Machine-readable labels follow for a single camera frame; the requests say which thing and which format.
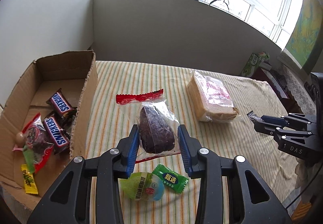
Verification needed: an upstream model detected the yellow candy packet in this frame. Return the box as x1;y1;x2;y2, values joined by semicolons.
21;164;38;195

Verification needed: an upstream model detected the bagged sliced bread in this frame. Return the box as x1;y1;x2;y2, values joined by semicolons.
187;70;239;122

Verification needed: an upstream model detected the green clear-wrapped candy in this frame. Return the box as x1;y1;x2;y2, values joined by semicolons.
22;145;35;174

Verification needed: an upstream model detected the Snickers bar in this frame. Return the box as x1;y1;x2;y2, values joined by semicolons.
43;112;70;154
46;88;77;124

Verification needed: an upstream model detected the dark cake red-sealed bag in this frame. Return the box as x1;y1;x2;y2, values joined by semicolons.
115;89;180;163
13;113;54;174

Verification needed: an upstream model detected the green jelly cup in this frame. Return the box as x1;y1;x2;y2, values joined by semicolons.
119;172;164;201

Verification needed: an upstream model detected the green square candy packet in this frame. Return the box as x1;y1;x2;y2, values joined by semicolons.
153;164;188;194

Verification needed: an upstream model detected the white lace cloth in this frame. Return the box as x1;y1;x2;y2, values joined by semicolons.
279;64;316;115

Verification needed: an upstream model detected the dark red storage box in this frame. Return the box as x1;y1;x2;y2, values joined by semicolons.
251;67;303;113

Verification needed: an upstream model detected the striped yellow tablecloth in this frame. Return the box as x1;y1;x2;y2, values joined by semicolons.
85;61;299;223

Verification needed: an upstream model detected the green carton box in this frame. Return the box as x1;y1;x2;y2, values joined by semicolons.
240;51;270;78

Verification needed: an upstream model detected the brown cardboard box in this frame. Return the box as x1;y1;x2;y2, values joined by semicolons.
0;49;99;214

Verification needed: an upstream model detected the white cabinet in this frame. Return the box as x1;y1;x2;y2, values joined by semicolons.
1;0;94;105

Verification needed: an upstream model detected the black cable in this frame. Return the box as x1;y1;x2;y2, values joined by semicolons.
283;183;307;210

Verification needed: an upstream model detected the landscape wall painting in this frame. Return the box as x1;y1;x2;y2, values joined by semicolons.
278;0;322;80

